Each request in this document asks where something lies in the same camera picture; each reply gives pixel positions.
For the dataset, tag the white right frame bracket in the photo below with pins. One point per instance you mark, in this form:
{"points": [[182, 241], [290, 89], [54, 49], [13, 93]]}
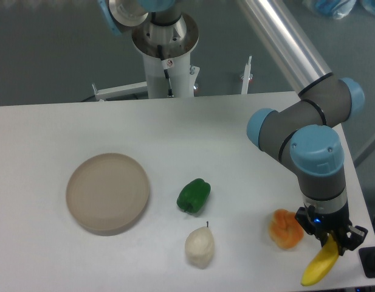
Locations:
{"points": [[247, 76]]}

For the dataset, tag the blue plastic bag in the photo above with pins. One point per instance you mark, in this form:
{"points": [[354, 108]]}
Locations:
{"points": [[337, 9]]}

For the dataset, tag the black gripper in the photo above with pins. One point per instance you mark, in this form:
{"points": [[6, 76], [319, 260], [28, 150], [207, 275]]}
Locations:
{"points": [[319, 218]]}

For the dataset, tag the yellow banana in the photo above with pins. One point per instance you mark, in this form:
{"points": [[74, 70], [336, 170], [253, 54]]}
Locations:
{"points": [[321, 264]]}

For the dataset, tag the black device at table edge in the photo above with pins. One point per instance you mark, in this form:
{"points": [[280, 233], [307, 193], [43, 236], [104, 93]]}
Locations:
{"points": [[367, 258]]}

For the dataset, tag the white pear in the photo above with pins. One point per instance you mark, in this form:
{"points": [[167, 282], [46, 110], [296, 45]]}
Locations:
{"points": [[200, 247]]}

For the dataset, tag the white left frame bracket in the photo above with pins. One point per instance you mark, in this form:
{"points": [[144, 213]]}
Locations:
{"points": [[119, 91]]}

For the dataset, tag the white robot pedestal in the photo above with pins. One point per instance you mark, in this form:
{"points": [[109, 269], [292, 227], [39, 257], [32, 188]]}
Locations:
{"points": [[166, 53]]}

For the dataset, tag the white frame bracket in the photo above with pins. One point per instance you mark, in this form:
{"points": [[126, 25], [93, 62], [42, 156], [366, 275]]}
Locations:
{"points": [[247, 76], [119, 91]]}

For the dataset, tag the beige round plate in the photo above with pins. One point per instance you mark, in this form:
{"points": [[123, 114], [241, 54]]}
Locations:
{"points": [[107, 194]]}

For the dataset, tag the green bell pepper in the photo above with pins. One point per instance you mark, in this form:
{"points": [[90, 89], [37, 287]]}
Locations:
{"points": [[193, 196]]}

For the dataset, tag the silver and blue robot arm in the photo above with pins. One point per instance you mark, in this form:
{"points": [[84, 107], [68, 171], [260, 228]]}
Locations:
{"points": [[301, 137]]}

